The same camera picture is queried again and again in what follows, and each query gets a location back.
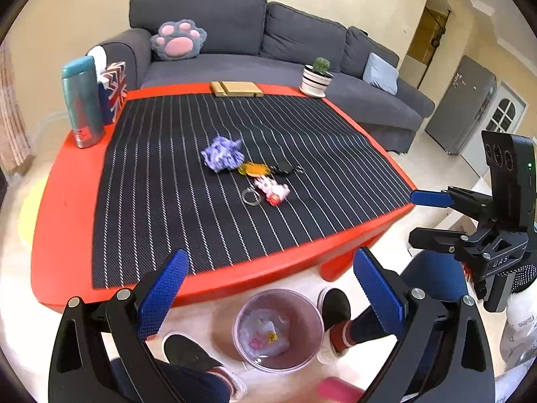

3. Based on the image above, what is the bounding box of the person's right leg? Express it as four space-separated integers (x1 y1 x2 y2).
329 254 470 353

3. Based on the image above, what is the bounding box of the person's right forearm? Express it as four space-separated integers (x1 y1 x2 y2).
503 292 537 372

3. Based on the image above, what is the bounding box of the black keychain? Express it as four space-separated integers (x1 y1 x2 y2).
271 163 305 177

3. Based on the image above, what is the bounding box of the pink translucent bin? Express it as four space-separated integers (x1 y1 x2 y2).
233 289 325 373

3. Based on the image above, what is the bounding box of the white door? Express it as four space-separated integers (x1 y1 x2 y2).
463 82 528 177

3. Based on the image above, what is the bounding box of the person's right black shoe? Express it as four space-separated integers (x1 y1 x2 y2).
316 287 352 364

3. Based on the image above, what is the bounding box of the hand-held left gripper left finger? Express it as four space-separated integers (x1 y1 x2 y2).
48 249 190 403

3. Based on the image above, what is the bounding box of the person's left leg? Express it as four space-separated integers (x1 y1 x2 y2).
108 357 236 403

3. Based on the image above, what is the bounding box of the grey pink paw cushion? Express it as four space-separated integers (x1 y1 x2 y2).
150 19 209 63

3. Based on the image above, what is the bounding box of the orange bear toy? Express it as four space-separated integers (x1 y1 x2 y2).
238 162 271 178

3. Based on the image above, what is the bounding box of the grey refrigerator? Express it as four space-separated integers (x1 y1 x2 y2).
425 55 498 156

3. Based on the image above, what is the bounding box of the person's black shoe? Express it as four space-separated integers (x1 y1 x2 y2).
160 331 248 399
316 287 352 364

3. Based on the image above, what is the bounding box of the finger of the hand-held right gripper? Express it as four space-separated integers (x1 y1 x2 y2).
410 185 493 223
409 227 477 258

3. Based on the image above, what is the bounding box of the clear plastic bin bag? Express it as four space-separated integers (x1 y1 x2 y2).
241 308 292 357

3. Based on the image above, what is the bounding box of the flag print tissue box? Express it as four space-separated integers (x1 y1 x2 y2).
98 62 128 123

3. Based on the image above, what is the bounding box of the black striped table mat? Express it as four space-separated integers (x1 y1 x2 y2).
91 92 418 291

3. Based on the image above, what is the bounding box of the pink deer toy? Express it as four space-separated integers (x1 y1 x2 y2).
254 176 290 207

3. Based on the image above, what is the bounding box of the red table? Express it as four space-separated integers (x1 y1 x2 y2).
30 83 420 313

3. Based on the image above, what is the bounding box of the light blue pillow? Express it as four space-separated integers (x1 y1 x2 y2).
363 52 399 95

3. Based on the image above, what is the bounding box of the yellow round cushion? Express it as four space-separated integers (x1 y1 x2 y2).
17 176 55 253

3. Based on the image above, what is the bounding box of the pink rounded object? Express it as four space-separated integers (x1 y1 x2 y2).
318 378 365 403

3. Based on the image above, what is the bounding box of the purple crumpled paper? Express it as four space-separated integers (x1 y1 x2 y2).
200 135 245 174

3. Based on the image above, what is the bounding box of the beige curtain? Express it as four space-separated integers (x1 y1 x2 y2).
0 40 32 173

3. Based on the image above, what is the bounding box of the person's left black shoe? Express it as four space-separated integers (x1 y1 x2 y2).
160 331 248 399

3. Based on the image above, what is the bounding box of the white tissue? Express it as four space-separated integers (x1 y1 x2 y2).
86 45 109 82

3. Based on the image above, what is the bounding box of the person's leg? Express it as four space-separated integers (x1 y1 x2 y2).
108 357 236 403
329 254 470 353

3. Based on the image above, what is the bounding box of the wooden stand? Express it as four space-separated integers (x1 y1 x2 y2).
210 80 264 98

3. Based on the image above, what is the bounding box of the potted cactus in striped pot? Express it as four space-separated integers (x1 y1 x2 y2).
299 57 334 98

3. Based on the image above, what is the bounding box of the teal thermos bottle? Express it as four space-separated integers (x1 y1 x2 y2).
61 55 105 149

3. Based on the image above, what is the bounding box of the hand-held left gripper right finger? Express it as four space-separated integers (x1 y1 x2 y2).
353 247 496 403

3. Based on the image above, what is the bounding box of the person's right hand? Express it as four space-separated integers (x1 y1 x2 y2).
505 263 537 297

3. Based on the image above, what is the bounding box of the dark grey sofa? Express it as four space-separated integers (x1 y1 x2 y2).
86 0 436 154

